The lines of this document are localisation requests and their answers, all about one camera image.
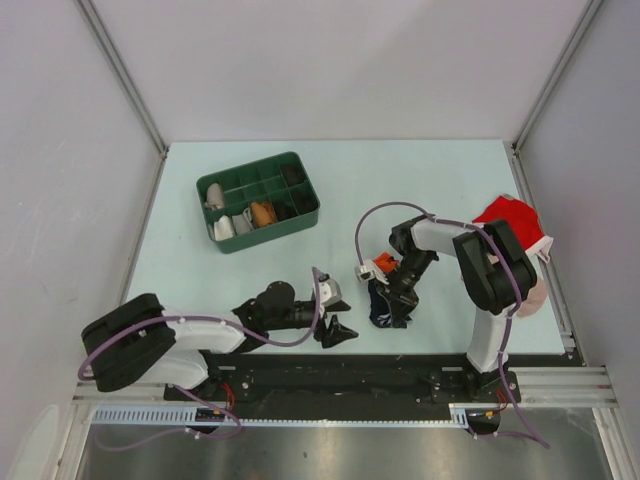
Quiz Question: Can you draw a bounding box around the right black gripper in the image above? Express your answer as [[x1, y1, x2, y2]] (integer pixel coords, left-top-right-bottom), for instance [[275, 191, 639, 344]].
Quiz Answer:
[[375, 249, 436, 326]]

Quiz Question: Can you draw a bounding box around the navy orange underwear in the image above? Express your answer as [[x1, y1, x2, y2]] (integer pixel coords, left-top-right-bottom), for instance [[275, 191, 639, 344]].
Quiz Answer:
[[367, 252, 411, 329]]

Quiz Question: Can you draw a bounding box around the green compartment organizer tray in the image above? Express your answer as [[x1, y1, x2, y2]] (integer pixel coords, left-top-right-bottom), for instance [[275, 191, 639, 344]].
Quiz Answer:
[[196, 151, 320, 254]]

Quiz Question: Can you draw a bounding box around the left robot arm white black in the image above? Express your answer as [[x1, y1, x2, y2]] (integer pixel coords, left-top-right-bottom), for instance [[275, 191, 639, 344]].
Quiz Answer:
[[78, 275, 358, 400]]

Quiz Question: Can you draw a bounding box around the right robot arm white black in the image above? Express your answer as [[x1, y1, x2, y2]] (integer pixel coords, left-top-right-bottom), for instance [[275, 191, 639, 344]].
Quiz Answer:
[[368, 216, 537, 401]]

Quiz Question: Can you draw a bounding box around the pink underwear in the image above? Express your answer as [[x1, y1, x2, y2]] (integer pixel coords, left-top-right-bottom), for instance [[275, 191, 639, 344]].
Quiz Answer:
[[516, 279, 548, 318]]

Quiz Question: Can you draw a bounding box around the red white underwear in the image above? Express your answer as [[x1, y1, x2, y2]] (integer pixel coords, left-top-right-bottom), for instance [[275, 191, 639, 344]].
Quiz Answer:
[[473, 195, 554, 263]]

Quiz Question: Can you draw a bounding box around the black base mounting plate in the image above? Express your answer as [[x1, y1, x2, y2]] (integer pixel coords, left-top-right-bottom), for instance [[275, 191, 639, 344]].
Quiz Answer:
[[189, 352, 583, 404]]

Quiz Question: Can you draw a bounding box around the black rolled cloth front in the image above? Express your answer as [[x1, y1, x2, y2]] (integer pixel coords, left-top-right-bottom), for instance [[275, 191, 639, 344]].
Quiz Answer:
[[272, 201, 298, 222]]

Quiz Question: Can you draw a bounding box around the black rolled cloth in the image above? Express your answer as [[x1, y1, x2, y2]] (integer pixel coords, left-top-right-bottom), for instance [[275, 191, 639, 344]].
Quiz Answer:
[[280, 165, 306, 187], [291, 191, 319, 215], [272, 201, 298, 222]]

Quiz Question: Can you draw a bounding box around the black rolled cloth right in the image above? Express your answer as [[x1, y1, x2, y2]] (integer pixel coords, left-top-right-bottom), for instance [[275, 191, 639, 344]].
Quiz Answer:
[[291, 191, 319, 215]]

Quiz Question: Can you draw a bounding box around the orange rolled cloth in tray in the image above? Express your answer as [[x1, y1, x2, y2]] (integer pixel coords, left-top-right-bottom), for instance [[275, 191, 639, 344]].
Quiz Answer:
[[250, 201, 278, 228]]

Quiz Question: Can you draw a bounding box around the grey rolled cloth in tray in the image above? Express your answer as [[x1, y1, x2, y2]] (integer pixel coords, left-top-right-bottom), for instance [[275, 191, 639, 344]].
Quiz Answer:
[[232, 207, 255, 235]]

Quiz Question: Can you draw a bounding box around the white rolled cloth in tray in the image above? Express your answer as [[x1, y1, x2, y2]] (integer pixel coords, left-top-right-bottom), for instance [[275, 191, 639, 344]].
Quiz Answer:
[[213, 215, 235, 242]]

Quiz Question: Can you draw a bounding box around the black rolled cloth back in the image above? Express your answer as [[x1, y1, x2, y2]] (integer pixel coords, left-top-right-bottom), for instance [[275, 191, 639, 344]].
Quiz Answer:
[[280, 165, 306, 187]]

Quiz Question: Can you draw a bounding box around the beige rolled cloth in tray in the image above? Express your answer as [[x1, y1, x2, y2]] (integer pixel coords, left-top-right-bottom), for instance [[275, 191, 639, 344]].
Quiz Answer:
[[204, 183, 225, 211]]

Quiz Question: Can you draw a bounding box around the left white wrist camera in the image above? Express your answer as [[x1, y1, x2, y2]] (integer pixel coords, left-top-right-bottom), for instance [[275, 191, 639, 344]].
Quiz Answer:
[[317, 273, 342, 307]]

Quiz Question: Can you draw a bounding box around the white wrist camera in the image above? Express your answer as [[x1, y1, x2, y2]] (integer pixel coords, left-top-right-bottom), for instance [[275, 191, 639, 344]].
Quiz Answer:
[[355, 259, 388, 284], [317, 273, 342, 307]]

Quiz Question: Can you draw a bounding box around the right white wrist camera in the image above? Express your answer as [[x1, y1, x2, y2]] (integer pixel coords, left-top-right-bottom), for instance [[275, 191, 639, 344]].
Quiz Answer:
[[355, 259, 388, 284]]

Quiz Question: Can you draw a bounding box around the slotted cable duct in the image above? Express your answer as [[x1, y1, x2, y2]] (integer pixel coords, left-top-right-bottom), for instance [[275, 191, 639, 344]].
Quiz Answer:
[[93, 404, 501, 429]]

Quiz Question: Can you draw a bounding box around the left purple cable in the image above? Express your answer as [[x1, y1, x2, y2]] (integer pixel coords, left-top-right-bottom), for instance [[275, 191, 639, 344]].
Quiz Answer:
[[78, 265, 326, 452]]

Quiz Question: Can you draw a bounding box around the purple cable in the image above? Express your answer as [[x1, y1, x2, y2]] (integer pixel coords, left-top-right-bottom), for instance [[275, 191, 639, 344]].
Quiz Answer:
[[353, 200, 551, 450], [78, 265, 326, 452]]

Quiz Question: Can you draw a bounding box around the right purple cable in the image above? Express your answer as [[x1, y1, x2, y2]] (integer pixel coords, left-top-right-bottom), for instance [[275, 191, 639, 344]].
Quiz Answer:
[[353, 200, 551, 450]]

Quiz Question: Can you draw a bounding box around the aluminium frame rail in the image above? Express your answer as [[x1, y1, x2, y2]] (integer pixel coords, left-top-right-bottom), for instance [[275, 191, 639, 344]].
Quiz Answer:
[[73, 367, 617, 407]]

